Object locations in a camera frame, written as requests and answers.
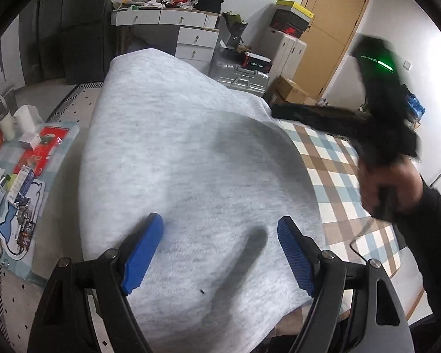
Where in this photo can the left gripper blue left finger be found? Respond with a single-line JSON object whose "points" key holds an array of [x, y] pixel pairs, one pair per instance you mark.
{"points": [[119, 272]]}

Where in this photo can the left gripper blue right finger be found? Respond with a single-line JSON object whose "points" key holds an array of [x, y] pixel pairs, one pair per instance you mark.
{"points": [[322, 275]]}

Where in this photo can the white fleece sweatshirt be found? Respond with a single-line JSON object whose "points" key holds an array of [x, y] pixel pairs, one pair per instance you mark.
{"points": [[167, 139]]}

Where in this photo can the black forearm sleeve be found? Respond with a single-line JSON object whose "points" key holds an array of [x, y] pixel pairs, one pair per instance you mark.
{"points": [[421, 229]]}

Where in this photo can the right hand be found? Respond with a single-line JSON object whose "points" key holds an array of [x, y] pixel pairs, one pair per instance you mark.
{"points": [[387, 191]]}

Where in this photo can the bamboo shoe rack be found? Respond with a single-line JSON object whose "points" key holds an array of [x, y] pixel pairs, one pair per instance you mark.
{"points": [[411, 106]]}

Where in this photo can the checkered tablecloth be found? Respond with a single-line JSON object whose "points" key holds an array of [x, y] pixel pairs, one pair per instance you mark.
{"points": [[350, 231]]}

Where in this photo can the brown cardboard box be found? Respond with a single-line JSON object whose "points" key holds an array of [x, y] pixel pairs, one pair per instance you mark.
{"points": [[285, 90]]}

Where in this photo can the white upright suitcase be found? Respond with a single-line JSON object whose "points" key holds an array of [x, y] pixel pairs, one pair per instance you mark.
{"points": [[284, 51]]}

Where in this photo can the wooden door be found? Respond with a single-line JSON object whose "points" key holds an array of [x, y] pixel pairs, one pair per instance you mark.
{"points": [[333, 27]]}

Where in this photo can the stacked shoe boxes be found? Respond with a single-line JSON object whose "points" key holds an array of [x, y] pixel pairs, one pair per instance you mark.
{"points": [[291, 18]]}

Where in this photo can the low table with clutter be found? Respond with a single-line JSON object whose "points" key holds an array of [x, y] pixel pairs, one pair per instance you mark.
{"points": [[26, 179]]}

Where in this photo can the silver suitcase lying flat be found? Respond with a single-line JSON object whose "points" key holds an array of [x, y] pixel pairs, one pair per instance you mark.
{"points": [[232, 75]]}

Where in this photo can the white drawer desk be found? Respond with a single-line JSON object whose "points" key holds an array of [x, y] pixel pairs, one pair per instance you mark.
{"points": [[190, 35]]}

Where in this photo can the dark glass wardrobe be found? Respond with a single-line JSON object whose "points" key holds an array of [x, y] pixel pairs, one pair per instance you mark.
{"points": [[69, 39]]}

